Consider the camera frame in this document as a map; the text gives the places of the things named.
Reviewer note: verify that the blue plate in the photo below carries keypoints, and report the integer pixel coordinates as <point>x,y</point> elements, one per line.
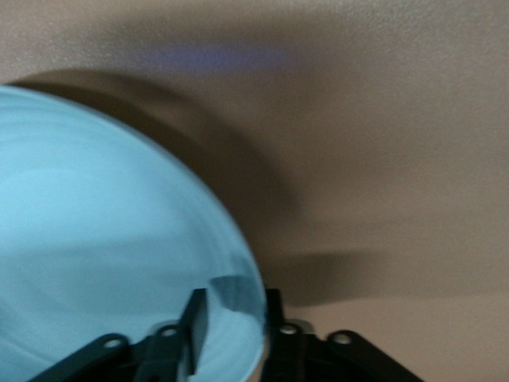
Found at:
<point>99,219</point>

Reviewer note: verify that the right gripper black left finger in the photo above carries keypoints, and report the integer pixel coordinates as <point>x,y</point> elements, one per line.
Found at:
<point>191,330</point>

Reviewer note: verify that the brown table mat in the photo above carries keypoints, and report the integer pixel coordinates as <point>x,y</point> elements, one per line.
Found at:
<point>378,159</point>

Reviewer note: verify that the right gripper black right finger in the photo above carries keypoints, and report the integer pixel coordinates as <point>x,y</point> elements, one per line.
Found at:
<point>318,358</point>

